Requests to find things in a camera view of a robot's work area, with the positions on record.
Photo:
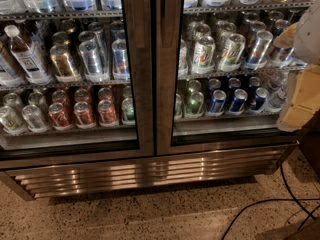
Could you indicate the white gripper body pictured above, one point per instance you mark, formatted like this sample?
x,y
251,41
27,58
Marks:
x,y
309,39

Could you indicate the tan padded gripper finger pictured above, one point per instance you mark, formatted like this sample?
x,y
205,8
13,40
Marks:
x,y
303,99
286,38

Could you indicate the glass fridge door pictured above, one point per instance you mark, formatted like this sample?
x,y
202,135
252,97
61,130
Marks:
x,y
48,23
183,23

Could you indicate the green can right door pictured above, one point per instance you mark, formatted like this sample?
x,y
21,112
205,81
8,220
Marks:
x,y
194,105

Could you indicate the green soda can left door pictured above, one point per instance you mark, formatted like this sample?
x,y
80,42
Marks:
x,y
128,114

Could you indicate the steel fridge bottom grille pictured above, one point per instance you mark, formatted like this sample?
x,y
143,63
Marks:
x,y
85,178

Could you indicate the silver tall can right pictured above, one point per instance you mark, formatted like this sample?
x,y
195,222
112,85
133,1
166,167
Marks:
x,y
258,49

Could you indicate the clear water bottle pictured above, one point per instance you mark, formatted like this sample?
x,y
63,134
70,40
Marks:
x,y
277,99

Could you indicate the blue pepsi can right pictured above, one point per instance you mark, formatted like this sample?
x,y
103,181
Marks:
x,y
256,102

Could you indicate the blue pepsi can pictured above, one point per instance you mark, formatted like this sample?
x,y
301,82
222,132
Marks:
x,y
237,102
216,102
256,102

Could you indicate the blue pepsi can middle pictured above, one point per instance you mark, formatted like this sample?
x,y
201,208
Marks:
x,y
237,102

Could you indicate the blue pepsi can left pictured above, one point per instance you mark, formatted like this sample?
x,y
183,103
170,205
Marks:
x,y
216,102

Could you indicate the white green 7up can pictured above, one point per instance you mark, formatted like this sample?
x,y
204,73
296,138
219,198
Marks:
x,y
202,60

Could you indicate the red soda can right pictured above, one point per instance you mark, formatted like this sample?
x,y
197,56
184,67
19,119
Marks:
x,y
107,113

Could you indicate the red soda can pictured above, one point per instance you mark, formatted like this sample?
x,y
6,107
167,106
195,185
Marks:
x,y
107,113
84,115
60,116

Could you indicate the red soda can middle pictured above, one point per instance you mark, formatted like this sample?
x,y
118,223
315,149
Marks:
x,y
84,115

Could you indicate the gold can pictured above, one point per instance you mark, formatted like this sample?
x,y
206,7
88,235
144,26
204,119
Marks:
x,y
64,63

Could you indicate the red soda can left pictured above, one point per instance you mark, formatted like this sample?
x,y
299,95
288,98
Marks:
x,y
60,116

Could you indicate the brown tea bottle white cap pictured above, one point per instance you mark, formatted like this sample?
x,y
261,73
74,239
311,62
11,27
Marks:
x,y
29,56

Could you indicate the clear silver can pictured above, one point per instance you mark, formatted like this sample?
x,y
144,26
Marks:
x,y
35,118

